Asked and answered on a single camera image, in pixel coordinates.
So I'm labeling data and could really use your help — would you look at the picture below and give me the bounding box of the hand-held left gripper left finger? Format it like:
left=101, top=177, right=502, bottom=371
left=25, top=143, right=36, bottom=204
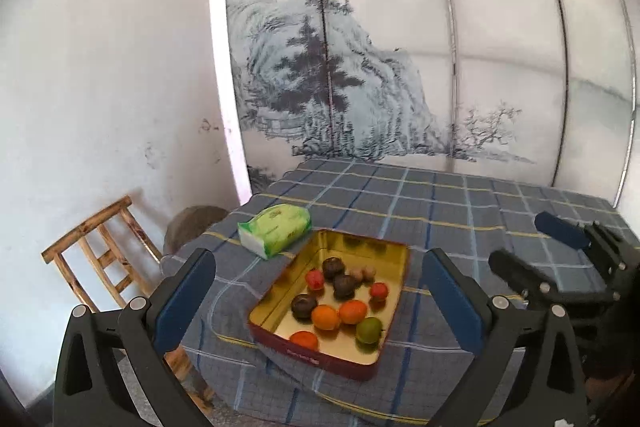
left=52, top=248, right=217, bottom=427

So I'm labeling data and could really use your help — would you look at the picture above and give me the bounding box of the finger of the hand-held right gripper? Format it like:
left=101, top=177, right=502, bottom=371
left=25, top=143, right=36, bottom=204
left=488, top=249, right=555, bottom=304
left=534, top=212, right=600, bottom=253

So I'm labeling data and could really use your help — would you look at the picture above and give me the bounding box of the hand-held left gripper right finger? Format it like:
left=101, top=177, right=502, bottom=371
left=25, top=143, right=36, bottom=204
left=421, top=248, right=588, bottom=427

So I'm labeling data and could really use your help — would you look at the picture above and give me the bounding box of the green mandarin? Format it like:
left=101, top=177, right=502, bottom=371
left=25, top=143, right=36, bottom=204
left=355, top=317, right=384, bottom=346

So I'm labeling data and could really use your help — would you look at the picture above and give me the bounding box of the orange mandarin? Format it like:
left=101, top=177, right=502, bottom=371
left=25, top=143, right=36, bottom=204
left=339, top=299, right=369, bottom=326
left=289, top=330, right=320, bottom=352
left=311, top=304, right=342, bottom=332

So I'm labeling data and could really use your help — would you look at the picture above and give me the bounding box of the dark brown mangosteen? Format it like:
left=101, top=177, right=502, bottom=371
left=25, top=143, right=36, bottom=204
left=321, top=257, right=346, bottom=282
left=291, top=293, right=318, bottom=322
left=333, top=274, right=358, bottom=300

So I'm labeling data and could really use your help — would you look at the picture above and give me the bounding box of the red and gold tin box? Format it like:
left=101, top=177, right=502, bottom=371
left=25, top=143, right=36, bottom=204
left=247, top=229, right=411, bottom=382

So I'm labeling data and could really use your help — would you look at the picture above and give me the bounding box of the person's right hand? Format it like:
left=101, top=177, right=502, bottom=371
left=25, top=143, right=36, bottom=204
left=585, top=369, right=633, bottom=410

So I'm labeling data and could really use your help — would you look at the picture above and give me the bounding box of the round brown stool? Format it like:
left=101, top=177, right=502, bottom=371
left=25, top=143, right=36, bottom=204
left=162, top=205, right=231, bottom=258

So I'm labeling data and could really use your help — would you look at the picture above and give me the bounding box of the blue plaid tablecloth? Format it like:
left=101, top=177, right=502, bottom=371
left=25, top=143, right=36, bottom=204
left=160, top=157, right=640, bottom=427

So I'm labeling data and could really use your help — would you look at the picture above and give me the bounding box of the wooden chair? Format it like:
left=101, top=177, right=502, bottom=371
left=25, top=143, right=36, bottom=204
left=41, top=196, right=216, bottom=413

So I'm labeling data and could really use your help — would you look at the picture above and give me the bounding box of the green tissue pack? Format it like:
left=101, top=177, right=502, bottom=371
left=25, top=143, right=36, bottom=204
left=237, top=203, right=312, bottom=258

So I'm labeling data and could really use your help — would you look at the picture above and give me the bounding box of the landscape painted folding screen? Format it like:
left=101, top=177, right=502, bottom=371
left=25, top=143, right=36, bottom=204
left=224, top=0, right=640, bottom=208

